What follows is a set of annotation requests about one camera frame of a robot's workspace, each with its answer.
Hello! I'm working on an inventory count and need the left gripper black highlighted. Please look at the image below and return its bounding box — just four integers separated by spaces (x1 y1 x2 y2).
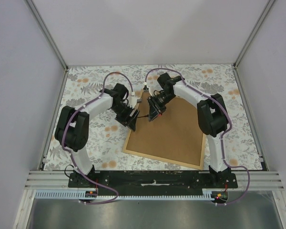
111 103 140 132

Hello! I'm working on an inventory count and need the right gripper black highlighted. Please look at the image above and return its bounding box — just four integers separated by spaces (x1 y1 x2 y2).
147 92 176 122

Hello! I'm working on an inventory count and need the red black screwdriver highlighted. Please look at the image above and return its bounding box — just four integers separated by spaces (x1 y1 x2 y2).
138 114 149 118

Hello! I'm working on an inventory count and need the wooden picture frame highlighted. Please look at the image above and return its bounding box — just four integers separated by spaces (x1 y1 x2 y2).
123 91 206 170

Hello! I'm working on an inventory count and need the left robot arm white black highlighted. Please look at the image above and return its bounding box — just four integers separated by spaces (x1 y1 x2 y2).
54 83 139 187

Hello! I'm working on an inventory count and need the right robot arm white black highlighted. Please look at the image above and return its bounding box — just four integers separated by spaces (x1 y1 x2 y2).
147 73 231 188

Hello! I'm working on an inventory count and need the floral patterned table mat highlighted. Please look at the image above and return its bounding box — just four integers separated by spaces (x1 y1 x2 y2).
43 63 263 171

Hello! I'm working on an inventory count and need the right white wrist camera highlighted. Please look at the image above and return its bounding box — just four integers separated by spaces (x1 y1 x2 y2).
143 82 150 93

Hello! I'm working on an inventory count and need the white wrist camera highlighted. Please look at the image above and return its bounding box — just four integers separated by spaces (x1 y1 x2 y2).
128 92 141 107
143 82 150 93

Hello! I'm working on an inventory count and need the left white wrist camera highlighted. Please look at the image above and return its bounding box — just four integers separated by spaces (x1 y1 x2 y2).
128 92 141 107

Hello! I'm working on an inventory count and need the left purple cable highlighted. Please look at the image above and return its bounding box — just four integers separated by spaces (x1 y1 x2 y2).
61 71 134 206

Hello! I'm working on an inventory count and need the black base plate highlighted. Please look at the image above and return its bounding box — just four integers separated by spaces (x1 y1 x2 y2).
68 170 238 196

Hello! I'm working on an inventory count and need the black thin base cable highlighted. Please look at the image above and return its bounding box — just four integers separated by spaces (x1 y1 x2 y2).
64 164 76 178

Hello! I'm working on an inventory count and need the white slotted cable duct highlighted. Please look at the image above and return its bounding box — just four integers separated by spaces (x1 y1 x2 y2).
35 189 215 201

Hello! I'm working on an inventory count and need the left aluminium corner post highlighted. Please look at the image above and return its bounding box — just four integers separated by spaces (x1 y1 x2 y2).
24 0 68 71

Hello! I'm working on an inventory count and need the aluminium corner post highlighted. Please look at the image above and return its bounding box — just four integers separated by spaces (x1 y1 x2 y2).
233 0 276 69
24 0 68 71

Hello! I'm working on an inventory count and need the right aluminium corner post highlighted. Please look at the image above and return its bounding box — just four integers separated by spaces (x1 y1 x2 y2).
233 0 276 69

